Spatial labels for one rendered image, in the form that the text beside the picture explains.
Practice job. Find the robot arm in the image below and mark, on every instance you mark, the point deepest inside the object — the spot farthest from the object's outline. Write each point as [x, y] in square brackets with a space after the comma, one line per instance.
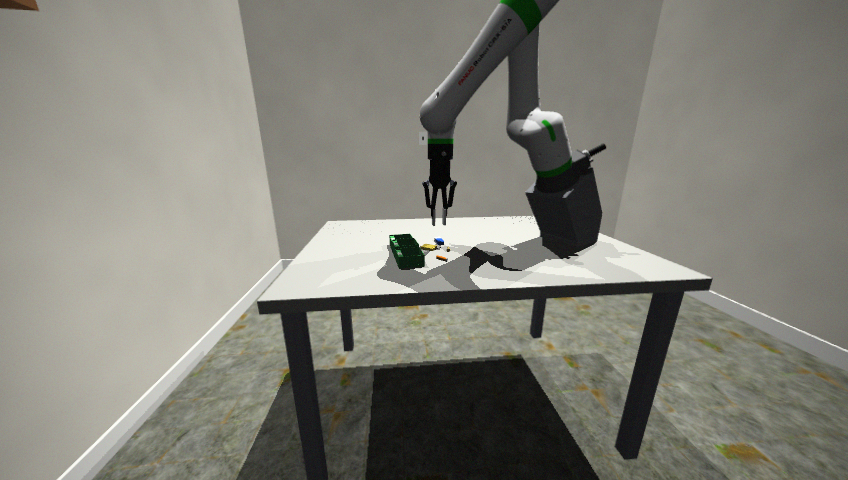
[513, 23]

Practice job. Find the green rack of bins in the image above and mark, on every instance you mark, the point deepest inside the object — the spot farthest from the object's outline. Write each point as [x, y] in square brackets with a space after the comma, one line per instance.
[406, 251]

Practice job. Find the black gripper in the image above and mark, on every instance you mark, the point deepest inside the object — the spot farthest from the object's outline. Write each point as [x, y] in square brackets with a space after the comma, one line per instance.
[439, 179]

